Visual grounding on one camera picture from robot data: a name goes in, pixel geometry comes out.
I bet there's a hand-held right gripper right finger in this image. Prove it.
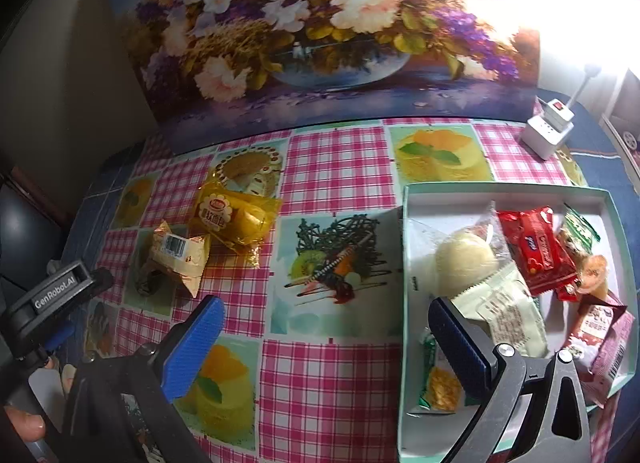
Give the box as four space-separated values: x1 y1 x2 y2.
429 295 593 463

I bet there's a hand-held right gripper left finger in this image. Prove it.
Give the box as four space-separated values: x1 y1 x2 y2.
60 295 226 463

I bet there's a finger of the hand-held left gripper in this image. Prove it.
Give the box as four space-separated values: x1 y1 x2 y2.
42 320 73 356
82 267 115 300

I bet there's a clear packet with white bun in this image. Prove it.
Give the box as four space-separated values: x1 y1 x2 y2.
410 200 511 299

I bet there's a large red snack packet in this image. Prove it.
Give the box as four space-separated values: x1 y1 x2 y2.
497 208 578 296

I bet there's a pink snack packet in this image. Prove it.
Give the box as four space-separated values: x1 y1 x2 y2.
570 293 636 406

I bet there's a teal cardboard tray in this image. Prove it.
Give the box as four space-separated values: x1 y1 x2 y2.
397 182 640 459

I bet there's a green striped snack packet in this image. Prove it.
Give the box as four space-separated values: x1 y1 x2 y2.
562 203 598 256

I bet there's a person's left hand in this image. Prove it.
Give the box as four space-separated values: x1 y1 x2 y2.
2 353 78 444

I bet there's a cream gold cake packet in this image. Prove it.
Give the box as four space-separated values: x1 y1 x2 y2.
137 220 211 299

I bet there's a yellow bread packet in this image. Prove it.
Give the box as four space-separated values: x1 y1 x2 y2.
192 178 283 269

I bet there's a blue quilted cloth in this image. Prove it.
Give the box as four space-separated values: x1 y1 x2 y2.
535 90 640 204

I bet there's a white shelf rack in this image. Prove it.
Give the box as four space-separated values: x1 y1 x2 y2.
597 68 640 168

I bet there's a white gooseneck lamp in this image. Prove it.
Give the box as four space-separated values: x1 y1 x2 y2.
570 63 601 108

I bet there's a flower painting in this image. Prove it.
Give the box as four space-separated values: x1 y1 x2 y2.
102 0 543 154

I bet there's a white adapter with red switch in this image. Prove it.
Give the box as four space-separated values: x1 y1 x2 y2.
542 99 576 131

